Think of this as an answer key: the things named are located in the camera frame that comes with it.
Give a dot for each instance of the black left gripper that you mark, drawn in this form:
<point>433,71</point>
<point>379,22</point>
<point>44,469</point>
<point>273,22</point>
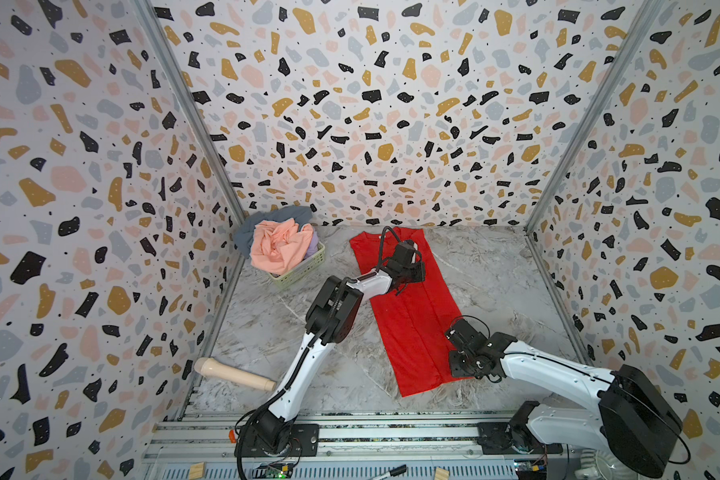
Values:
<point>419,273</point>

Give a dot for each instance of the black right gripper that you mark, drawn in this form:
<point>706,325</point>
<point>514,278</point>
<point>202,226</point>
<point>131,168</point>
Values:
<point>457,335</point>

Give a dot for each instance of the red t shirt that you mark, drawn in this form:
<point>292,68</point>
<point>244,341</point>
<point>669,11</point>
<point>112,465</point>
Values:
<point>413,325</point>

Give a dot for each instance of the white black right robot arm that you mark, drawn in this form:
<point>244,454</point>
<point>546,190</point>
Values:
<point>617,414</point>

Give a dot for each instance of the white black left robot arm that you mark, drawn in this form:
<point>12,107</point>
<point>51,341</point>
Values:
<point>330,318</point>

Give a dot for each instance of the green perforated plastic basket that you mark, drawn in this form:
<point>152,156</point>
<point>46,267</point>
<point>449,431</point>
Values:
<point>310,264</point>

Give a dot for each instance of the lavender t shirt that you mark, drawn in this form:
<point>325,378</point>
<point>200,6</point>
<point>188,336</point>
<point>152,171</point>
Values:
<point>313,246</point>

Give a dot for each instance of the grey t shirt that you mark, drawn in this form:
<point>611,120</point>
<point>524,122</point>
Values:
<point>243,236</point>

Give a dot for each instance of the small wooden block right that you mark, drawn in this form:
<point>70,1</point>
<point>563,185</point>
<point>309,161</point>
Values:
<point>441,474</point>

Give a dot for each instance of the small wooden block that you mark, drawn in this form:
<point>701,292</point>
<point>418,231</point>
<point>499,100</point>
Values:
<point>197,471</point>
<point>441,474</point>

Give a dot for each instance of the circuit board right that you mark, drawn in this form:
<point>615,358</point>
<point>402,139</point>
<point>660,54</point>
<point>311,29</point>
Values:
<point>529,470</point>

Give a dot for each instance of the pink t shirt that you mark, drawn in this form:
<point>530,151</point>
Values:
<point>278,247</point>

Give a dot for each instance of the black marker pen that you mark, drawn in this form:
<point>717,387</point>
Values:
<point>391,473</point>

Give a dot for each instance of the white fan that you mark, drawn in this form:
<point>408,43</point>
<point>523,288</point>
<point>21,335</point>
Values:
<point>600,465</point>

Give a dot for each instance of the green circuit board left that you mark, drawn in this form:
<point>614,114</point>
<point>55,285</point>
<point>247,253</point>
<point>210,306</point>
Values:
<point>273,471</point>

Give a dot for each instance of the small wooden block left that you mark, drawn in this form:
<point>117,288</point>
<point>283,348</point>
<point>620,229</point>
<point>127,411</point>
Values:
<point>197,471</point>

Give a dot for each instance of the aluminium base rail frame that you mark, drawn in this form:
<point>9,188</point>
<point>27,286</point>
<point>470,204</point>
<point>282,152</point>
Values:
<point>352,446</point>

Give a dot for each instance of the beige wooden handle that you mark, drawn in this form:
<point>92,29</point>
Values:
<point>210,368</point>

